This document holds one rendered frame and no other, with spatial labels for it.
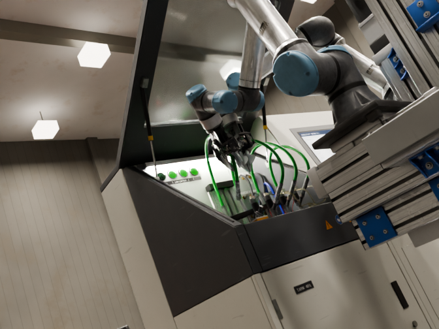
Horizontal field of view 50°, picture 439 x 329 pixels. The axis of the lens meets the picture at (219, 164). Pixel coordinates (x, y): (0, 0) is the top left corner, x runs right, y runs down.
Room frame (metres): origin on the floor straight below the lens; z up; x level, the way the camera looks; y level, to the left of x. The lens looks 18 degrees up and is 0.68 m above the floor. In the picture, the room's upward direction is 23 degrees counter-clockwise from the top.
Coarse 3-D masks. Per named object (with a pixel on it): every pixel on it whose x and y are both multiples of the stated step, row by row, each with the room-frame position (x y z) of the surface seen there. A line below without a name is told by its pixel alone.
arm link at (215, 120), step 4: (212, 116) 1.59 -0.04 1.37; (216, 116) 1.53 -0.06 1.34; (220, 116) 1.55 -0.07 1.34; (204, 120) 1.58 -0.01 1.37; (208, 120) 1.52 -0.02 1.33; (212, 120) 1.52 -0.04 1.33; (216, 120) 1.53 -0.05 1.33; (220, 120) 1.55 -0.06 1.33; (204, 124) 1.53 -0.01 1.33; (208, 124) 1.53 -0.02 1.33; (212, 124) 1.53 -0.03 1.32; (216, 124) 1.54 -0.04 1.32; (204, 128) 1.55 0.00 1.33; (208, 128) 1.54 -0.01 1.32; (212, 128) 1.54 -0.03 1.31
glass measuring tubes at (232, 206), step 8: (208, 184) 2.10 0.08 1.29; (216, 184) 2.12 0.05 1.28; (224, 184) 2.15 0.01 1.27; (232, 184) 2.18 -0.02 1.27; (208, 192) 2.12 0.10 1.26; (224, 192) 2.16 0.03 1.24; (232, 192) 2.18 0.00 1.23; (216, 200) 2.11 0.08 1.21; (224, 200) 2.13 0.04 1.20; (232, 200) 2.19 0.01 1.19; (216, 208) 2.12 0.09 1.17; (232, 208) 2.16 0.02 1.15; (240, 208) 2.18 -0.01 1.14
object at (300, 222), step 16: (320, 208) 1.74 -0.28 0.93; (256, 224) 1.54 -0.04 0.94; (272, 224) 1.58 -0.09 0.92; (288, 224) 1.63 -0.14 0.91; (304, 224) 1.67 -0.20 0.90; (320, 224) 1.72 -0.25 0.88; (336, 224) 1.77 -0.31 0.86; (256, 240) 1.52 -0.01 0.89; (272, 240) 1.57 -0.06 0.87; (288, 240) 1.61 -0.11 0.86; (304, 240) 1.65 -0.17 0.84; (320, 240) 1.70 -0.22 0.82; (336, 240) 1.75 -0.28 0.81; (352, 240) 1.82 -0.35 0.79; (272, 256) 1.55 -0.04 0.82; (288, 256) 1.59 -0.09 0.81; (304, 256) 1.63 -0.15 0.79
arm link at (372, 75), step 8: (336, 40) 1.72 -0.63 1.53; (344, 40) 1.75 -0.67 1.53; (320, 48) 1.74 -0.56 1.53; (352, 48) 1.75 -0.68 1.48; (352, 56) 1.73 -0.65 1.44; (360, 56) 1.73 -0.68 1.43; (360, 64) 1.73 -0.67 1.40; (368, 64) 1.73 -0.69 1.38; (368, 72) 1.73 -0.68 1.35; (376, 72) 1.72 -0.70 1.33; (368, 80) 1.75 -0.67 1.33; (376, 80) 1.73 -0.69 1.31; (384, 80) 1.72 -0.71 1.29; (376, 88) 1.76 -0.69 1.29; (384, 88) 1.73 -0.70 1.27; (384, 96) 1.75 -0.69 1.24; (392, 96) 1.73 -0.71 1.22
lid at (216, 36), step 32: (160, 0) 1.45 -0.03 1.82; (192, 0) 1.55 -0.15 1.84; (224, 0) 1.64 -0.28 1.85; (288, 0) 1.82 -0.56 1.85; (160, 32) 1.55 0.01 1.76; (192, 32) 1.65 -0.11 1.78; (224, 32) 1.75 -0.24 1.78; (160, 64) 1.67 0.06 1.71; (192, 64) 1.77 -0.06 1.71; (224, 64) 1.88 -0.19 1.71; (128, 96) 1.69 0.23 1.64; (160, 96) 1.79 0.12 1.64; (128, 128) 1.78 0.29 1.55; (160, 128) 1.89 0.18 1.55; (192, 128) 2.01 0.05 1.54; (128, 160) 1.91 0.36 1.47; (160, 160) 2.03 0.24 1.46
